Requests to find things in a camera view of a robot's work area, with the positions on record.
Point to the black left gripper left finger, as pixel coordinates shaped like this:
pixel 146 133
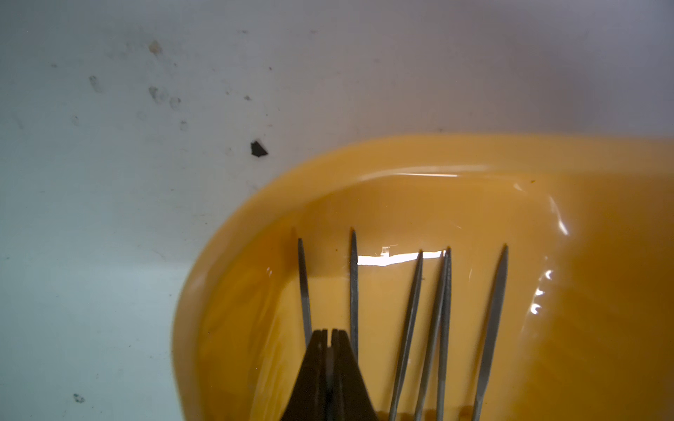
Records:
pixel 309 397

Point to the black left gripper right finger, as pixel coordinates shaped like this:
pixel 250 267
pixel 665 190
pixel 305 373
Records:
pixel 350 399

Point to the yellow plastic storage tray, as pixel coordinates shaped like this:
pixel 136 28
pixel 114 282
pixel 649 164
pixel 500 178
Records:
pixel 586 330

